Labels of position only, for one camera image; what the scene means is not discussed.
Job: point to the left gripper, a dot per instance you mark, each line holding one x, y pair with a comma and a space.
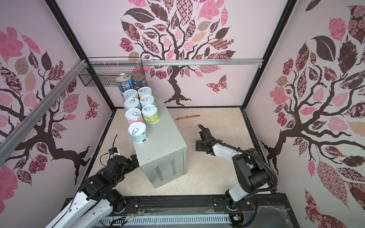
135, 161

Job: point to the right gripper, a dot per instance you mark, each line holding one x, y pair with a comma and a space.
198, 146

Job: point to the teal labelled can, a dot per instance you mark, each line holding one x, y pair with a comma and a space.
138, 132

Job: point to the pink labelled can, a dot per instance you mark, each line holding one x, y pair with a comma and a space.
131, 93
134, 115

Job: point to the pale blue labelled can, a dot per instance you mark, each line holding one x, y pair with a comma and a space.
147, 100

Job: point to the yellow labelled can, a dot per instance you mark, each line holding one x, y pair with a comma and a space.
144, 91

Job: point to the large blue labelled can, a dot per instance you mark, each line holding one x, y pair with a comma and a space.
124, 82

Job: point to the dark red labelled can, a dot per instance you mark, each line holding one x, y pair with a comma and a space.
139, 81

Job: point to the white green labelled can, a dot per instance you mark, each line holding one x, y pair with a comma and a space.
132, 103

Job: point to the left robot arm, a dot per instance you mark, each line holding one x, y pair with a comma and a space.
97, 196

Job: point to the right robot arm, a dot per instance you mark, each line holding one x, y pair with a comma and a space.
254, 175

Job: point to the grey metal cabinet box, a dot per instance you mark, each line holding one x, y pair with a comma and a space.
163, 156

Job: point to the wooden knife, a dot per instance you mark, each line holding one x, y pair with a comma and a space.
186, 117

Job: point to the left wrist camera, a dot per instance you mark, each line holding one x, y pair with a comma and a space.
113, 152

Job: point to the white slotted cable duct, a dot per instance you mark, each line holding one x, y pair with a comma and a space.
165, 221

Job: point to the black wire basket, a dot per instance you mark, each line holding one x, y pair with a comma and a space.
104, 71

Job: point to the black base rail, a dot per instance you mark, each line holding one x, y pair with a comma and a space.
260, 211

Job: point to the horizontal aluminium rail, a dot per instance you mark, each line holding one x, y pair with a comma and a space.
194, 62

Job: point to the diagonal aluminium rail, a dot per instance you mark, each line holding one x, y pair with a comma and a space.
20, 132

